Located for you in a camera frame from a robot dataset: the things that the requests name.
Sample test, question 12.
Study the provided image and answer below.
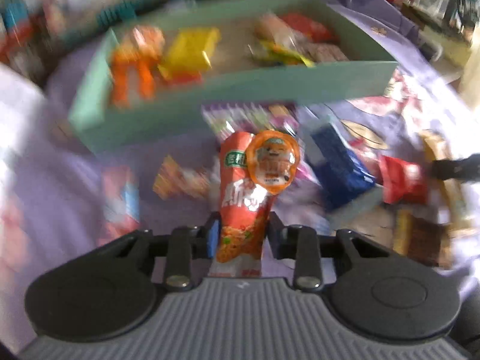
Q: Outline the mint green cardboard box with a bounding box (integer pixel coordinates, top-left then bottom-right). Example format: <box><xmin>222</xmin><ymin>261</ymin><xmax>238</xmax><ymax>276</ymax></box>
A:
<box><xmin>68</xmin><ymin>0</ymin><xmax>399</xmax><ymax>154</ymax></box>

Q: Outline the orange white striped snack packet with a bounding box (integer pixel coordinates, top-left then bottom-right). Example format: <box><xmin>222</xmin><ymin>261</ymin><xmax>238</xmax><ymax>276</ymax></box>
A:
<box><xmin>110</xmin><ymin>54</ymin><xmax>157</xmax><ymax>110</ymax></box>

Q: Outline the brown gold snack packet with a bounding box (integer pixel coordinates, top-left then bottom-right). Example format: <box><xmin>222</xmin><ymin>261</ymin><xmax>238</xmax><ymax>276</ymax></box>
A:
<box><xmin>393</xmin><ymin>209</ymin><xmax>451</xmax><ymax>268</ymax></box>

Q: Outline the yellow stick snack packet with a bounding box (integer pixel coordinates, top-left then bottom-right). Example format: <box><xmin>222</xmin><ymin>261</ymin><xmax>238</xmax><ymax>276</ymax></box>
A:
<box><xmin>419</xmin><ymin>130</ymin><xmax>466</xmax><ymax>227</ymax></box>

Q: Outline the green yellow snack packet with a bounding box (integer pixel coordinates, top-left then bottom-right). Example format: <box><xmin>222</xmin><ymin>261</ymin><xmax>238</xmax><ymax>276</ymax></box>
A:
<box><xmin>248</xmin><ymin>40</ymin><xmax>316</xmax><ymax>69</ymax></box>

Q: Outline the blue snack box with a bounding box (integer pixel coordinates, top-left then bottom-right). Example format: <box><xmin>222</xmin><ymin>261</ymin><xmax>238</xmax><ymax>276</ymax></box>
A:
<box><xmin>310</xmin><ymin>118</ymin><xmax>377</xmax><ymax>210</ymax></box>

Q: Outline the purple floral cloth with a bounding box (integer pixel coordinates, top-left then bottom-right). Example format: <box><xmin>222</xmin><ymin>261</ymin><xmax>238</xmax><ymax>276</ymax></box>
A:
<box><xmin>0</xmin><ymin>0</ymin><xmax>480</xmax><ymax>302</ymax></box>

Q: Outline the pink candy packet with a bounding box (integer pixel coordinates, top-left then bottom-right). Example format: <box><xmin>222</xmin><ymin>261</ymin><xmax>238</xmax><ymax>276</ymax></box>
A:
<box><xmin>102</xmin><ymin>164</ymin><xmax>142</xmax><ymax>236</ymax></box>

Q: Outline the orange red stick snack packet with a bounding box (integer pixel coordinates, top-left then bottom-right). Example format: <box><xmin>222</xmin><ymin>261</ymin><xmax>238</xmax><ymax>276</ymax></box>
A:
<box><xmin>207</xmin><ymin>131</ymin><xmax>279</xmax><ymax>277</ymax></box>

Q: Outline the orange jelly cup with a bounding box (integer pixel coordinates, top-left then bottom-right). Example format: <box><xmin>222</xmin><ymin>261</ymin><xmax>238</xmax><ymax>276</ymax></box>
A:
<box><xmin>248</xmin><ymin>130</ymin><xmax>301</xmax><ymax>196</ymax></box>

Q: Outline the clear beige snack packet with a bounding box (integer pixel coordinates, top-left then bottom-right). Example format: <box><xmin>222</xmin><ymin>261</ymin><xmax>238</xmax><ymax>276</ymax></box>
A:
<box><xmin>254</xmin><ymin>14</ymin><xmax>301</xmax><ymax>43</ymax></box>

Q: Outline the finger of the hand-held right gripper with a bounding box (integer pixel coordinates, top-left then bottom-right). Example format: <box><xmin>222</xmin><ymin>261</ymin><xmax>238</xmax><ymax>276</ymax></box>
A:
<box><xmin>428</xmin><ymin>157</ymin><xmax>480</xmax><ymax>187</ymax></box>

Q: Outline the teal plastic toy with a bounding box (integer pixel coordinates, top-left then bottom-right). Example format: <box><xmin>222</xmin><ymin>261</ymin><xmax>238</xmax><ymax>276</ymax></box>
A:
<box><xmin>97</xmin><ymin>0</ymin><xmax>179</xmax><ymax>28</ymax></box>

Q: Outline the small colourful snack packet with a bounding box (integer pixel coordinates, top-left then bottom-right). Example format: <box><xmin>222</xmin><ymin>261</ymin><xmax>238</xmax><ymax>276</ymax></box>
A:
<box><xmin>151</xmin><ymin>155</ymin><xmax>211</xmax><ymax>200</ymax></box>

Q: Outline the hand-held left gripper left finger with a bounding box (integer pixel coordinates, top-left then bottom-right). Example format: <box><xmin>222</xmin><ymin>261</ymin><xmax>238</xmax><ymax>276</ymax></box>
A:
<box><xmin>112</xmin><ymin>212</ymin><xmax>222</xmax><ymax>292</ymax></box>

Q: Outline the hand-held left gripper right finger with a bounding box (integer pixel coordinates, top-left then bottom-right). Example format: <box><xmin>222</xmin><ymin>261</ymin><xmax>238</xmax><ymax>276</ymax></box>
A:
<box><xmin>267</xmin><ymin>212</ymin><xmax>376</xmax><ymax>292</ymax></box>

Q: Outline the shiny red snack packet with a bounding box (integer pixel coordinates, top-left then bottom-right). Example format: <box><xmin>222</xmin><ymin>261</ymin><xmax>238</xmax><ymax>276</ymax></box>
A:
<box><xmin>378</xmin><ymin>155</ymin><xmax>429</xmax><ymax>206</ymax></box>

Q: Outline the purple grape candy packet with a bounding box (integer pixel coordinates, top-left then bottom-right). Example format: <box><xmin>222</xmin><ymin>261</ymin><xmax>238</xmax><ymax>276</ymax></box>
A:
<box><xmin>202</xmin><ymin>102</ymin><xmax>301</xmax><ymax>144</ymax></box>

